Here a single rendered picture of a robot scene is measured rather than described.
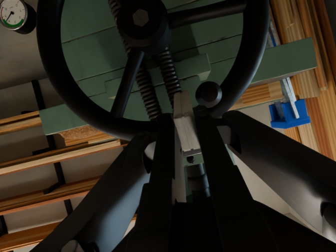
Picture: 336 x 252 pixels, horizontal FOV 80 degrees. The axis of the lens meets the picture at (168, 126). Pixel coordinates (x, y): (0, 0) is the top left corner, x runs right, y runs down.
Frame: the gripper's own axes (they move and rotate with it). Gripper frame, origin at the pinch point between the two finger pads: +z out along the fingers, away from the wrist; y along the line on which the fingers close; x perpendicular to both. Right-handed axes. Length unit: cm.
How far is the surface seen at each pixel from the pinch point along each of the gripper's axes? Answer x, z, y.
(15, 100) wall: -14, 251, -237
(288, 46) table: -0.9, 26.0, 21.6
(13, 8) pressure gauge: 19.7, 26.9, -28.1
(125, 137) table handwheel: -2.9, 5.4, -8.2
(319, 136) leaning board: -108, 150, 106
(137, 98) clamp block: -1.0, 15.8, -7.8
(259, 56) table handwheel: 2.2, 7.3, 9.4
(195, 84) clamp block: -1.2, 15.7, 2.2
